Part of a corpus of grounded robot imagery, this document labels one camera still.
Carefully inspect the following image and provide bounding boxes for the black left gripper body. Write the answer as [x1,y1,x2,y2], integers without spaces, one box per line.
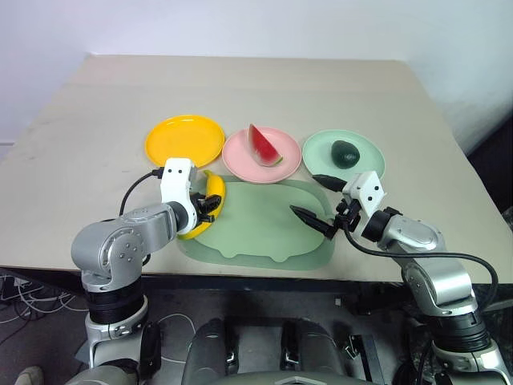
[191,192,214,225]

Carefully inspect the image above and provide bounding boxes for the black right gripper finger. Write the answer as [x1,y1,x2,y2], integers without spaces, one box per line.
[289,205,337,241]
[311,173,346,192]

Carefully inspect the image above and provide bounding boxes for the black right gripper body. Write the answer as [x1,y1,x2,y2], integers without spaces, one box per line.
[334,198,362,233]

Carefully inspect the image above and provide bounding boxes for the yellow banana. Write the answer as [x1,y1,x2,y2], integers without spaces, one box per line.
[177,169,227,241]

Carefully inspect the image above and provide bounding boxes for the pale green plate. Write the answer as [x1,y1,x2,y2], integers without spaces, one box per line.
[301,128,386,182]

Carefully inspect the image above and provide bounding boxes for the pink plate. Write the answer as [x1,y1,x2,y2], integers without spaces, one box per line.
[222,127,302,184]

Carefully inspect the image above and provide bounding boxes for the yellow plate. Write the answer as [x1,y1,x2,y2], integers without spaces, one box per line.
[144,115,225,169]

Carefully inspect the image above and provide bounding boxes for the dark green avocado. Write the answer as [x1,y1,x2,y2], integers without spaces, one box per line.
[330,140,361,168]

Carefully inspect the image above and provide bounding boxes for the pale green silicone mat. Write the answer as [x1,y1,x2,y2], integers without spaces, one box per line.
[178,179,337,270]

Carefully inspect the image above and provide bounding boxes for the red watermelon slice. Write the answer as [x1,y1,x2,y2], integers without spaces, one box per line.
[248,123,284,167]

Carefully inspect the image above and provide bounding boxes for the dark grey rounded shape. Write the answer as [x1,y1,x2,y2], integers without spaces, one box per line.
[280,318,346,385]
[182,318,241,385]

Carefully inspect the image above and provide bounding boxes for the beige shoe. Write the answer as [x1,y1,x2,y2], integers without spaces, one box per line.
[14,365,44,385]

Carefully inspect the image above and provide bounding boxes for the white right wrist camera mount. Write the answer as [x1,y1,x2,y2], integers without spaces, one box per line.
[341,170,388,225]

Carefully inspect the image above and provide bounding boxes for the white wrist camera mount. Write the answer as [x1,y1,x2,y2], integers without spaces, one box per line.
[341,170,388,225]
[159,157,200,237]

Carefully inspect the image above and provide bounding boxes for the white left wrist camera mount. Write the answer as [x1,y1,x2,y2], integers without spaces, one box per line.
[159,157,200,237]

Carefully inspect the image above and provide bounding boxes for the dark table frame bar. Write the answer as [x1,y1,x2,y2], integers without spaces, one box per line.
[0,265,404,296]

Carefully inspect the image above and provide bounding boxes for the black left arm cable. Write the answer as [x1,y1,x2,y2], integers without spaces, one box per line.
[119,168,164,217]

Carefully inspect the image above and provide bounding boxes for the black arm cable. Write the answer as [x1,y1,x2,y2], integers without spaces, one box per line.
[119,168,164,217]
[341,224,500,318]

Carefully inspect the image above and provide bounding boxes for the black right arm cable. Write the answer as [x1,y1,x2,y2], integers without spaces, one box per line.
[341,224,500,318]

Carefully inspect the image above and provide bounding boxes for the white floor cables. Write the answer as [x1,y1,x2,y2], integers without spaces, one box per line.
[0,272,90,346]

